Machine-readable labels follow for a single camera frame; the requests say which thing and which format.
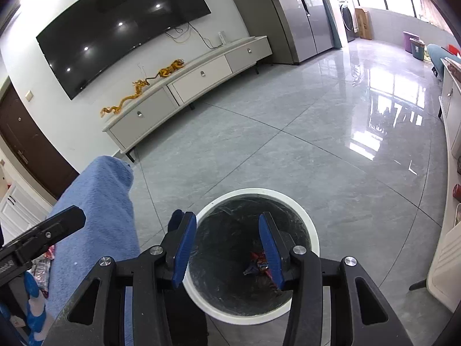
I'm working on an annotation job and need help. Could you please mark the blue fluffy bed cover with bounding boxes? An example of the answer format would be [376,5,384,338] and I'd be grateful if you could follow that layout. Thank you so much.
[46,155,140,319]

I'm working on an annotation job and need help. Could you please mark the silver red text wrapper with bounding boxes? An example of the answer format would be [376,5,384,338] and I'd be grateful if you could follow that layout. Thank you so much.
[30,245,56,298]

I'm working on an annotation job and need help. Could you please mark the white wall cupboards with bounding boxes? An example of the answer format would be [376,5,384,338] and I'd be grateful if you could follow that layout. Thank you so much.
[0,147,55,242]

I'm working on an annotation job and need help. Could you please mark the blue white gloved left hand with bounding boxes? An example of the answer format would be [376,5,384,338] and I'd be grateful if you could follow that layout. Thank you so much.
[1,271,54,345]

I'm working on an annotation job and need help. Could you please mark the dark brown door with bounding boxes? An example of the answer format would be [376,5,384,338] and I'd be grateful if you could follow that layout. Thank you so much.
[1,85,78,199]

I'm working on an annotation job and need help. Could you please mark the black wall television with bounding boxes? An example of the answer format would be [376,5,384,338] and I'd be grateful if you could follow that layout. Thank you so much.
[37,0,211,99]

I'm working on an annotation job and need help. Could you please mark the washing machine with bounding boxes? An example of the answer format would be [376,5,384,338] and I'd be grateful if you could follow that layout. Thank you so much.
[338,0,359,42]

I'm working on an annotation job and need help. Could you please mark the cardboard box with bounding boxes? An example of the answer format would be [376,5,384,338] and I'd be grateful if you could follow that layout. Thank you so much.
[355,8,373,40]

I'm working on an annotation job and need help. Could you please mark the white round trash bin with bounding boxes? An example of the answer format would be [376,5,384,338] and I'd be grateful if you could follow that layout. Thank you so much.
[183,188,320,326]

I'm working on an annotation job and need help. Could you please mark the red candy bag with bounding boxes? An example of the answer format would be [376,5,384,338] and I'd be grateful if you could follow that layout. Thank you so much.
[243,251,276,279]

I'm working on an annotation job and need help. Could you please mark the golden dragon ornament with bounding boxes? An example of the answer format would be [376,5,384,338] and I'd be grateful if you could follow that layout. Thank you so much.
[99,79,150,118]

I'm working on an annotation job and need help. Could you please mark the grey steel refrigerator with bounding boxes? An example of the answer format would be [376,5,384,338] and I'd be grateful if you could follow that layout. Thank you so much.
[234,0,342,65]

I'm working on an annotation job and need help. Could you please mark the white sideboard cabinet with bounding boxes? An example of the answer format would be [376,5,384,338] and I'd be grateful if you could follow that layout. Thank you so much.
[410,57,460,312]

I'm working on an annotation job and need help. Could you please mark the grey white TV cabinet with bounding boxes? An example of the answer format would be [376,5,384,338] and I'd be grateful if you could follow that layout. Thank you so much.
[103,36,272,155]

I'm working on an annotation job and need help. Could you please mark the purple storage bin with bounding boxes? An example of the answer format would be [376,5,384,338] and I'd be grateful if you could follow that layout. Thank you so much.
[403,31,420,53]

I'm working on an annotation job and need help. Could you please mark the golden tiger ornament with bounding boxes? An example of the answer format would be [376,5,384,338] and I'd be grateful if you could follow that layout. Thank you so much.
[156,59,185,78]

